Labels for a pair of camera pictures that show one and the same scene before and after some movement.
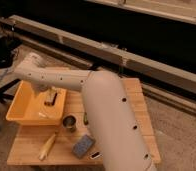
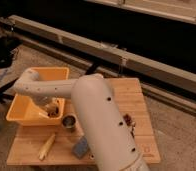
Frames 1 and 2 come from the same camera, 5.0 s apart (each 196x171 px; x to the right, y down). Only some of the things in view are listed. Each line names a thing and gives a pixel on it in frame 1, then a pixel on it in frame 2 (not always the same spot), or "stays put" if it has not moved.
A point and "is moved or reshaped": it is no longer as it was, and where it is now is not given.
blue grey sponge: [82, 146] stays put
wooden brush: [51, 95] is moved or reshaped
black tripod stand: [4, 46] stays put
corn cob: [47, 146] stays put
